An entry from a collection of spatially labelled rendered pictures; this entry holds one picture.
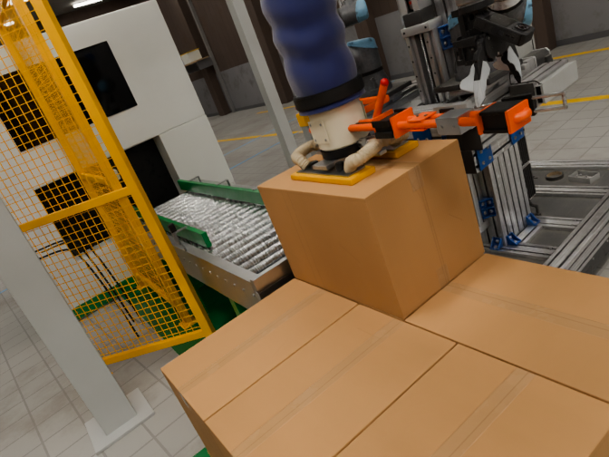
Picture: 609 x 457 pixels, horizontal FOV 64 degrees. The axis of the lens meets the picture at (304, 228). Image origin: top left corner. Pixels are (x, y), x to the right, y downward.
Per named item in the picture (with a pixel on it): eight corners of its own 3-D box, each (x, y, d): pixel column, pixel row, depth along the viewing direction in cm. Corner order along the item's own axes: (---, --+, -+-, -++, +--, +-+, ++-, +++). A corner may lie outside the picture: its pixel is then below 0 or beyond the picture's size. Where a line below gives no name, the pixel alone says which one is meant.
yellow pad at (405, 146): (332, 157, 177) (327, 144, 176) (352, 146, 182) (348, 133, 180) (397, 159, 149) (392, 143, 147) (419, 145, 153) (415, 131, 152)
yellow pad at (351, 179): (291, 179, 169) (286, 167, 168) (313, 168, 174) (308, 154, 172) (352, 186, 141) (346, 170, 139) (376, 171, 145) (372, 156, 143)
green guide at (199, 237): (121, 219, 384) (116, 209, 381) (133, 213, 388) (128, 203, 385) (195, 255, 252) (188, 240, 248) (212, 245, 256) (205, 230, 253)
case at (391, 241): (294, 277, 193) (256, 186, 178) (365, 228, 210) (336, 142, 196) (404, 319, 143) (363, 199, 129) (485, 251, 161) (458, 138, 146)
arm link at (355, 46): (384, 65, 202) (374, 33, 197) (352, 77, 204) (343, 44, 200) (381, 63, 213) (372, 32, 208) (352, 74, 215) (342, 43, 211)
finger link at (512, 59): (506, 73, 113) (485, 49, 108) (529, 71, 108) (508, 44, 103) (501, 85, 113) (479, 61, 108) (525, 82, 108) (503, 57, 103)
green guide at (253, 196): (180, 189, 407) (176, 179, 404) (191, 184, 412) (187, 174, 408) (276, 208, 275) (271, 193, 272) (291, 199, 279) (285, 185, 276)
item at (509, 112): (478, 135, 109) (473, 113, 108) (497, 122, 112) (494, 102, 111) (511, 134, 102) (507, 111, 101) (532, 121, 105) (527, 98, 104)
